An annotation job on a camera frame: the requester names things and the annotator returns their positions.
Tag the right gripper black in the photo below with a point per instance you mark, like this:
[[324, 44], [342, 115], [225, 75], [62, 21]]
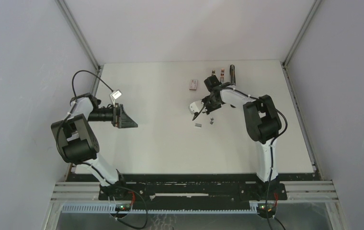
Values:
[[208, 110]]

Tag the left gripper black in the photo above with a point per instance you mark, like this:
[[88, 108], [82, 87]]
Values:
[[120, 119]]

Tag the pink and white stapler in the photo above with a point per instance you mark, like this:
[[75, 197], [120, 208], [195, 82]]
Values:
[[222, 76]]

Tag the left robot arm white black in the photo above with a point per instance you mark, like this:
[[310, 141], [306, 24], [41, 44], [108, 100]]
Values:
[[76, 142]]

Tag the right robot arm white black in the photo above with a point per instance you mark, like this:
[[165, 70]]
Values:
[[262, 120]]

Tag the staple box red white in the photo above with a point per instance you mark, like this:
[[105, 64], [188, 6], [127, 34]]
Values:
[[193, 85]]

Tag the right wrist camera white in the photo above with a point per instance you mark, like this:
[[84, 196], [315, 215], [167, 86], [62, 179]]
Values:
[[197, 107]]

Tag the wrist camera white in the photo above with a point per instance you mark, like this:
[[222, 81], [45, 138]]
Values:
[[113, 96], [197, 107]]

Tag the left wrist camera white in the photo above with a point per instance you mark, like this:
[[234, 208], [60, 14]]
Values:
[[113, 96]]

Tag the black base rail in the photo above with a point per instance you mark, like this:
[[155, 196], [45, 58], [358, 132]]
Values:
[[205, 192]]

